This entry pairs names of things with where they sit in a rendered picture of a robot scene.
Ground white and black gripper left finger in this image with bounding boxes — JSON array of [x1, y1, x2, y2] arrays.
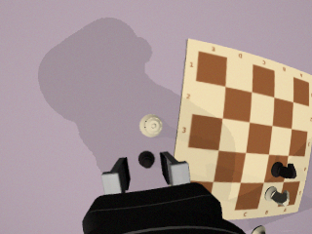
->
[[101, 157, 131, 195]]

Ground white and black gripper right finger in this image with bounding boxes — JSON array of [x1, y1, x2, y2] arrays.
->
[[160, 151, 191, 186]]

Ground brown and cream chessboard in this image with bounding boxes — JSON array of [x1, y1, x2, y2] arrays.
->
[[174, 39, 312, 220]]

